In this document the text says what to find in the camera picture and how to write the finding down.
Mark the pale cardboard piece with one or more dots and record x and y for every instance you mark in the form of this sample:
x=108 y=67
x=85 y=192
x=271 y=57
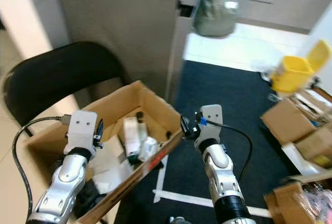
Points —
x=111 y=169

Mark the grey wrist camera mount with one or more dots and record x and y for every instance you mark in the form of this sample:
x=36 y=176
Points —
x=83 y=130
x=211 y=120

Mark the small brown cardboard box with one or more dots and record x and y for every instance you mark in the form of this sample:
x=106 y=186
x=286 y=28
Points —
x=319 y=146

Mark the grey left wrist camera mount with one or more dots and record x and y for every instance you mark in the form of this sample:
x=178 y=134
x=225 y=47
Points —
x=83 y=130

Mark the flat brown cardboard box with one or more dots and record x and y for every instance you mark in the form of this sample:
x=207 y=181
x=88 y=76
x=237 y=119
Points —
x=280 y=120

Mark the grey drawer cabinet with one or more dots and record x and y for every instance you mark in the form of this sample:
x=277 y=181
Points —
x=275 y=1

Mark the grey green bag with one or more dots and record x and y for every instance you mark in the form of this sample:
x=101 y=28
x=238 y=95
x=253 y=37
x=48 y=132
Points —
x=215 y=11

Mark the white carton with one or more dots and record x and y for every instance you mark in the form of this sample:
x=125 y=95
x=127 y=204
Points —
x=132 y=136

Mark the black padded chair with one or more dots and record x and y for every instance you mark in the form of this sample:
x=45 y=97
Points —
x=52 y=79

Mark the clear plastic bag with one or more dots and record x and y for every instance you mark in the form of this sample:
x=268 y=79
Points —
x=319 y=200

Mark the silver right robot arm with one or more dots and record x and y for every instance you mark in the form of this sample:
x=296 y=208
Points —
x=220 y=172

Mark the grey door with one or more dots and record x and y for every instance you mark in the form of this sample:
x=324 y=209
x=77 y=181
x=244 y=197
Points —
x=124 y=16

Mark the large open cardboard box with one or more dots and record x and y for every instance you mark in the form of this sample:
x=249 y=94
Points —
x=155 y=107

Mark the white foam block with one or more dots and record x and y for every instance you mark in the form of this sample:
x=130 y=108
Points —
x=293 y=159

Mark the dark blue carpet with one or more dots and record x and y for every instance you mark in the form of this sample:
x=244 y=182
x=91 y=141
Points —
x=238 y=94

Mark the printed plastic wrapper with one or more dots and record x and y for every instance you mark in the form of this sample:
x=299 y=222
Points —
x=149 y=149

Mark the cardboard box with plastic bags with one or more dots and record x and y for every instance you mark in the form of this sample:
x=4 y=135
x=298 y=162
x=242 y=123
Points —
x=285 y=200

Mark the yellow plastic bin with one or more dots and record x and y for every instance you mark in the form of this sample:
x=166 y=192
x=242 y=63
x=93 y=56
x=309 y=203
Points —
x=290 y=71

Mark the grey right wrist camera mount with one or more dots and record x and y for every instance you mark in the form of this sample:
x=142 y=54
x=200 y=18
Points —
x=211 y=120

